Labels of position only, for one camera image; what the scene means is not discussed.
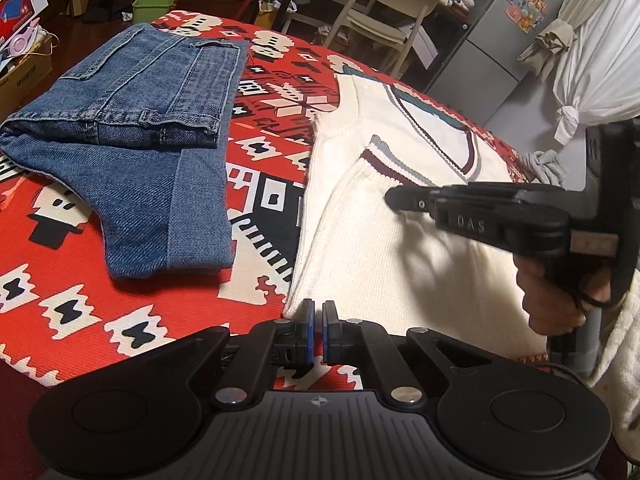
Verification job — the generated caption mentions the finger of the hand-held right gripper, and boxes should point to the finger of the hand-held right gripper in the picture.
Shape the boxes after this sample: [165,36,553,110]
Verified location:
[385,184,532,214]

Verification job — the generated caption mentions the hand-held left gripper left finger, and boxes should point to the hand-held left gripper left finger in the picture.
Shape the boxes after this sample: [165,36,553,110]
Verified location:
[150,299,317,409]

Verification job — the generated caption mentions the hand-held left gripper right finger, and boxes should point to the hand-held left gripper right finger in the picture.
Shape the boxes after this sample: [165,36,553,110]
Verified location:
[322,301,502,409]

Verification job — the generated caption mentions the white knit vest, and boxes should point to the white knit vest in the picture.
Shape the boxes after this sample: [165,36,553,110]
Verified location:
[282,74,551,361]

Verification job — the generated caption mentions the person's right hand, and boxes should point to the person's right hand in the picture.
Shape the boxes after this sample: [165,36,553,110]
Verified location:
[515,252,613,336]

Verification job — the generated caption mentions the grey garment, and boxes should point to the grey garment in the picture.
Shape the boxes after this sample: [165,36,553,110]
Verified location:
[520,150,569,188]

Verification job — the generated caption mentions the white cardboard box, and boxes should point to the white cardboard box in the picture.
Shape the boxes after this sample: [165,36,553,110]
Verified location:
[409,24,442,69]

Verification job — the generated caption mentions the grey refrigerator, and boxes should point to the grey refrigerator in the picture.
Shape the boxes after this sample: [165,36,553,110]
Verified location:
[425,0,571,127]

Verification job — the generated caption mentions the knotted white curtain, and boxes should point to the knotted white curtain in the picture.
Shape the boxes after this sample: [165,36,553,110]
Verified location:
[551,0,640,147]

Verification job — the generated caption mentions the beige tote bag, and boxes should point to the beige tote bag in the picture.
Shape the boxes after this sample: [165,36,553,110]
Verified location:
[516,16,582,84]

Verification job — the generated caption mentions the red patterned blanket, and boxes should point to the red patterned blanket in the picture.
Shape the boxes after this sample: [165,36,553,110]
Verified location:
[0,10,551,391]

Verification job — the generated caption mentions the blue jeans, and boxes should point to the blue jeans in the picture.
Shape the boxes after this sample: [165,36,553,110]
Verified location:
[0,22,251,281]

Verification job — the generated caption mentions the dark maroon bed sheet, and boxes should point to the dark maroon bed sheet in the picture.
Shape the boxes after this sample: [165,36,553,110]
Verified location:
[0,355,68,480]

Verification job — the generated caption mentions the green waste bin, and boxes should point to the green waste bin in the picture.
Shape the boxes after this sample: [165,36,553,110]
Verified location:
[131,0,177,26]

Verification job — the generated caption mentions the brown cardboard box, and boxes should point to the brown cardboard box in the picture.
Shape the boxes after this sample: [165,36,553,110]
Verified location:
[0,30,56,122]

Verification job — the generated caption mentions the pink headphones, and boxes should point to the pink headphones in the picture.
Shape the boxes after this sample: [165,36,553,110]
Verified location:
[0,19,43,57]

